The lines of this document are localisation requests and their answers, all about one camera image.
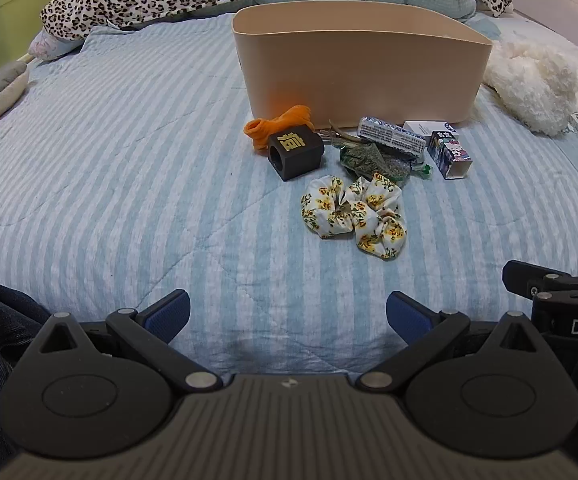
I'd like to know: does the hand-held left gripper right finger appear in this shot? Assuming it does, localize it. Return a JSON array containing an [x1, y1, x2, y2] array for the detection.
[[356, 291, 540, 392]]

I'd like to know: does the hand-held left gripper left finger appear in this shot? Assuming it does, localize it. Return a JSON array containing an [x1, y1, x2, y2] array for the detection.
[[39, 289, 223, 393]]

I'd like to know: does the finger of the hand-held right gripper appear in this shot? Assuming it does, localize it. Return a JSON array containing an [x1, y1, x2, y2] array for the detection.
[[502, 260, 578, 306]]

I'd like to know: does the floral white scrunchie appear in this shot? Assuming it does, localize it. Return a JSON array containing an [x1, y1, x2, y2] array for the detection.
[[345, 172, 408, 261], [301, 176, 357, 239]]

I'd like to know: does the green patterned packet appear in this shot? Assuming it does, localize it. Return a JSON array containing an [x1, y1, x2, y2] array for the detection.
[[339, 141, 415, 183]]

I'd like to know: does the dark blue small carton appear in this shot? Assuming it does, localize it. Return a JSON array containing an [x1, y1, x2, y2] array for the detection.
[[426, 131, 471, 181]]

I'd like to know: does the blue white candy stick pack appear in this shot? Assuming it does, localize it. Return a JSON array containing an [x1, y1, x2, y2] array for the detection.
[[357, 115, 429, 155]]

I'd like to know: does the small white box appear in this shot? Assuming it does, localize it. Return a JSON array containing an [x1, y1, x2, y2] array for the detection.
[[403, 120, 456, 141]]

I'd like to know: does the black cube with gold print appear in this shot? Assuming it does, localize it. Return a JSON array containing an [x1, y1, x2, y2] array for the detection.
[[267, 127, 326, 182]]

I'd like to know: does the orange cloth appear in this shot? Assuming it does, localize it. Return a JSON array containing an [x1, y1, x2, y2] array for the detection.
[[243, 105, 315, 152]]

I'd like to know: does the beige plastic basket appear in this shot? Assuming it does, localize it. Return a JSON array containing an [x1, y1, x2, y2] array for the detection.
[[232, 2, 493, 126]]

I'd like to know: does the blue striped bedspread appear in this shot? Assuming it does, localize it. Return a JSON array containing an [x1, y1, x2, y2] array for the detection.
[[0, 10, 578, 386]]

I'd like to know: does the white fluffy plush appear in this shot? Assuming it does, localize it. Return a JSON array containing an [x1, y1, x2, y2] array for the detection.
[[483, 40, 578, 137]]

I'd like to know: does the pale pink pillow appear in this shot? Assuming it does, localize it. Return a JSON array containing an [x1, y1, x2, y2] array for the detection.
[[28, 27, 87, 61]]

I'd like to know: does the green headboard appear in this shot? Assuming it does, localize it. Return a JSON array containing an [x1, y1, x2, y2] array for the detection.
[[0, 0, 92, 83]]

